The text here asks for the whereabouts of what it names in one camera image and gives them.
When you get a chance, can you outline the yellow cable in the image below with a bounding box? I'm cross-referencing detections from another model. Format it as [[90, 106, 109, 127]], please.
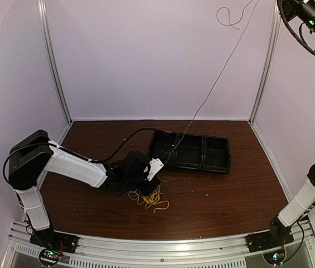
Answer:
[[128, 183, 171, 213]]

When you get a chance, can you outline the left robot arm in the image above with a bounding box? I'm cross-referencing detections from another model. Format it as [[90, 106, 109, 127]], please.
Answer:
[[2, 130, 164, 248]]

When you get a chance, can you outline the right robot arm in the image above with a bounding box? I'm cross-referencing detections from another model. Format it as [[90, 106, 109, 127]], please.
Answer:
[[265, 1, 315, 247]]

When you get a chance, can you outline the black three-compartment bin tray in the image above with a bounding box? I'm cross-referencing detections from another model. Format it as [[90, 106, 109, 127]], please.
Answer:
[[147, 131, 231, 174]]

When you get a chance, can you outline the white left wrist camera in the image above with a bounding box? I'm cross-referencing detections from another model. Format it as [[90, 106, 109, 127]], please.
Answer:
[[147, 158, 164, 181]]

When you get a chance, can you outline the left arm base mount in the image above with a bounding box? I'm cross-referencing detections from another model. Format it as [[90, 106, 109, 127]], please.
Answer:
[[30, 229, 78, 253]]

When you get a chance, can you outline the aluminium front rail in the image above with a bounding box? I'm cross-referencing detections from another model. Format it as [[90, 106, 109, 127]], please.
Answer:
[[0, 220, 315, 267]]

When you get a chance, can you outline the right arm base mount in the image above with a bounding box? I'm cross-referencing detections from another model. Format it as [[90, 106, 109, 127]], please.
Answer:
[[245, 230, 294, 253]]

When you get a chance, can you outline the aluminium frame post left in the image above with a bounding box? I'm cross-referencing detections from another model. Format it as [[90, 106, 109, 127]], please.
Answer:
[[37, 0, 73, 124]]

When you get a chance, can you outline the aluminium frame post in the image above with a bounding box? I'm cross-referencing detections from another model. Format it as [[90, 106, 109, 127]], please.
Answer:
[[249, 1, 281, 126], [37, 0, 73, 124]]

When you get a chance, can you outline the aluminium frame post right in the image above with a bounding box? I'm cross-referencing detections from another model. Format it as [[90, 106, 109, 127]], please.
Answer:
[[249, 1, 281, 126]]

